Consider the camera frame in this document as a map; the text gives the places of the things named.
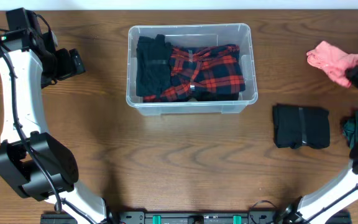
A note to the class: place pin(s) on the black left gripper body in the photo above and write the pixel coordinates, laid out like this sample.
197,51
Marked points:
76,61

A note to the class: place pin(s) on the pink garment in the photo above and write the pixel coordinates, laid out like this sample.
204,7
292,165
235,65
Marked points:
333,61

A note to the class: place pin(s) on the dark green garment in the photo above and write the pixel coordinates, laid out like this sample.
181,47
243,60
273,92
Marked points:
349,126

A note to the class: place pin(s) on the black garment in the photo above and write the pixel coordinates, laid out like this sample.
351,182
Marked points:
207,96
296,126

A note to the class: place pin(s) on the black shirt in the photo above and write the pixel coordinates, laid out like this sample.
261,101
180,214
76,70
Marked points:
153,70

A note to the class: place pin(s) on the red plaid flannel shirt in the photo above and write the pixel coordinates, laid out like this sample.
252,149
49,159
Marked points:
204,69

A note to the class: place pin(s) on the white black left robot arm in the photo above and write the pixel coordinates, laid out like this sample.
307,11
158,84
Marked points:
32,162

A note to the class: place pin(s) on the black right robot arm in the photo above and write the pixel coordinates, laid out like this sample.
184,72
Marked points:
321,205

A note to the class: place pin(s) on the clear plastic storage container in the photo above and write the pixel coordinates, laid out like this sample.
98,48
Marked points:
201,35

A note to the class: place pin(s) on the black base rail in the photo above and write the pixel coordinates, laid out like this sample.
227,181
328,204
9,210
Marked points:
197,217

